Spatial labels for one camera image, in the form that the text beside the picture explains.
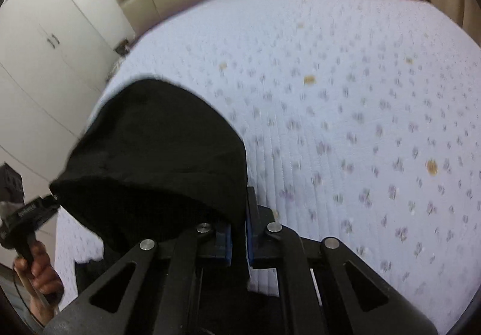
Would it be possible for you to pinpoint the person's left hand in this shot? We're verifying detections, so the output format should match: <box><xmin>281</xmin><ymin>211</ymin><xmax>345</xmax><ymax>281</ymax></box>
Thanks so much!
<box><xmin>14</xmin><ymin>241</ymin><xmax>64</xmax><ymax>307</ymax></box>

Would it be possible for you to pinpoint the white wardrobe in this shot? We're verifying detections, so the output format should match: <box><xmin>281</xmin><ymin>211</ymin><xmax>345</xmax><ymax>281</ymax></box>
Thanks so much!
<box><xmin>1</xmin><ymin>0</ymin><xmax>118</xmax><ymax>197</ymax></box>

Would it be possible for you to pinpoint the black garment with grey trim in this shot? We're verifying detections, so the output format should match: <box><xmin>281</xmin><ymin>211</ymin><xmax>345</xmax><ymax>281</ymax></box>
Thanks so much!
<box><xmin>50</xmin><ymin>78</ymin><xmax>247</xmax><ymax>291</ymax></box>

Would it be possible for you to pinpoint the lavender floral quilted bedspread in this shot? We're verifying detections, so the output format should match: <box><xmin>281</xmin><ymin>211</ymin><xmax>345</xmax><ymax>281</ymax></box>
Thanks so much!
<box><xmin>54</xmin><ymin>0</ymin><xmax>481</xmax><ymax>335</ymax></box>

